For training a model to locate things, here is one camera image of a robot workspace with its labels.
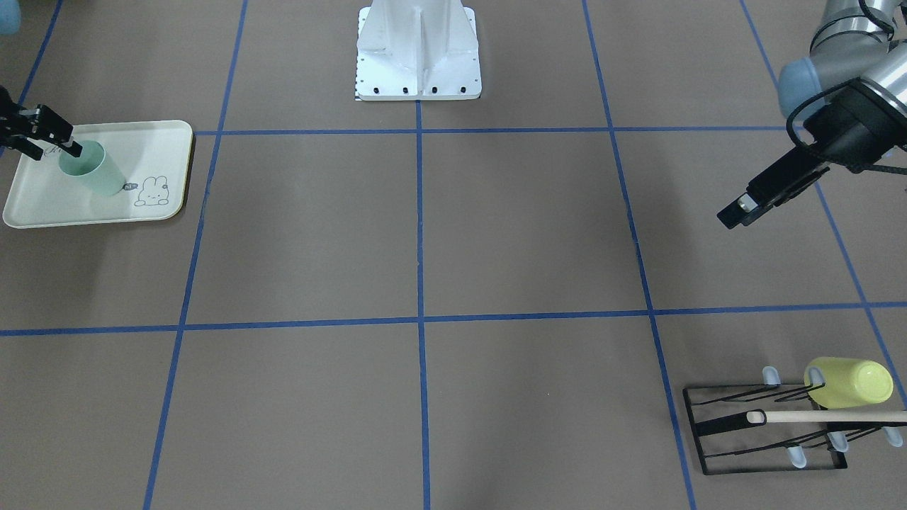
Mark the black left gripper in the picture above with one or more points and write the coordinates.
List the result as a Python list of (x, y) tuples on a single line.
[(841, 129)]

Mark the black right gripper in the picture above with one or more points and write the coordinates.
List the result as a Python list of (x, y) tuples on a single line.
[(37, 125)]

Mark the light green cup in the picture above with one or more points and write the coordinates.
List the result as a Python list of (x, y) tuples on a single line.
[(93, 169)]

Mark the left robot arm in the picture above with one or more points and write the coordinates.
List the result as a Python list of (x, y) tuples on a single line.
[(855, 40)]

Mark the cream rabbit tray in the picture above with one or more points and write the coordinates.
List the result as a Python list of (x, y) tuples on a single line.
[(153, 155)]

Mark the yellow cup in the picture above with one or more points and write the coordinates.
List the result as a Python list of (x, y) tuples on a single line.
[(844, 383)]

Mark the black wire cup rack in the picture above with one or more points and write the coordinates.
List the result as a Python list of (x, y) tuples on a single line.
[(774, 426)]

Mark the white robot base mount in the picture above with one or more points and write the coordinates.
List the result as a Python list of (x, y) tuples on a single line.
[(417, 51)]

